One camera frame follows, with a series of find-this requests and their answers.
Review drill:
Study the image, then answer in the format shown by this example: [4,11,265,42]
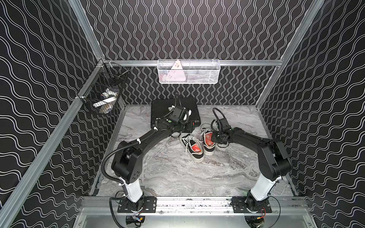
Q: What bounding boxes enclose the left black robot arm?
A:
[101,93,200,212]

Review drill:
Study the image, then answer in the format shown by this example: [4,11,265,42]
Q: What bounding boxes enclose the red patterned insole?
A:
[191,143,203,154]

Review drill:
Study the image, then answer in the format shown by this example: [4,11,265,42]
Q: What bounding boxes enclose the white wire basket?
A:
[157,59,221,84]

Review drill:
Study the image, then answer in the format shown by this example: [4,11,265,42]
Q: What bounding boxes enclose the black wire basket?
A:
[81,62,131,116]

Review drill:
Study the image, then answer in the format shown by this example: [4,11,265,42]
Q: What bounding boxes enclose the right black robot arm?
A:
[211,108,293,212]

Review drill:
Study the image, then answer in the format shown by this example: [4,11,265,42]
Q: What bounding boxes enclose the black white sneaker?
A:
[179,134,204,162]
[201,123,216,156]

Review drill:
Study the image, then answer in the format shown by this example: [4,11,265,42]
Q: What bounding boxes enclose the black plastic tool case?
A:
[151,97,201,128]

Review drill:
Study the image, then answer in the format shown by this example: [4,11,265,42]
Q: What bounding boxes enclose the pink triangular card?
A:
[167,60,186,82]

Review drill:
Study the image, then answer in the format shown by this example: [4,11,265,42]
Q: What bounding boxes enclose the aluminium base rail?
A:
[79,196,309,217]

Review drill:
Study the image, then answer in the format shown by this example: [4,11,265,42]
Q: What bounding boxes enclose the white items in black basket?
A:
[92,88,119,114]

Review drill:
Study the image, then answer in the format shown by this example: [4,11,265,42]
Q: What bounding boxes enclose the white insole orange edge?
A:
[203,132,215,147]

